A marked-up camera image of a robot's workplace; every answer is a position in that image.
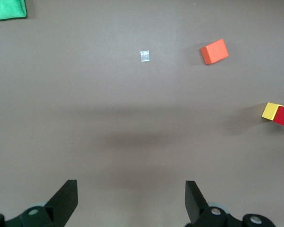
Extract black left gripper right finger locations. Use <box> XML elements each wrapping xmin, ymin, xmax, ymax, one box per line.
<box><xmin>185</xmin><ymin>180</ymin><xmax>275</xmax><ymax>227</ymax></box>

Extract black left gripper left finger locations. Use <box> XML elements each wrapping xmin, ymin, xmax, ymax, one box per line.
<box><xmin>4</xmin><ymin>179</ymin><xmax>79</xmax><ymax>227</ymax></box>

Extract red wooden block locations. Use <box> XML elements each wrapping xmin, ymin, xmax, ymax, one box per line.
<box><xmin>273</xmin><ymin>105</ymin><xmax>284</xmax><ymax>127</ymax></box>

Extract yellow wooden block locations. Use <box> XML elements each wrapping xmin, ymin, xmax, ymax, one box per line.
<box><xmin>261</xmin><ymin>102</ymin><xmax>284</xmax><ymax>122</ymax></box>

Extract orange wooden block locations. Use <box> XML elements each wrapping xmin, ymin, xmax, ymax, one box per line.
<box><xmin>199</xmin><ymin>38</ymin><xmax>229</xmax><ymax>65</ymax></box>

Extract green microfibre cloth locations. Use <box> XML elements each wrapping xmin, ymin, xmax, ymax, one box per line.
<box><xmin>0</xmin><ymin>0</ymin><xmax>28</xmax><ymax>23</ymax></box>

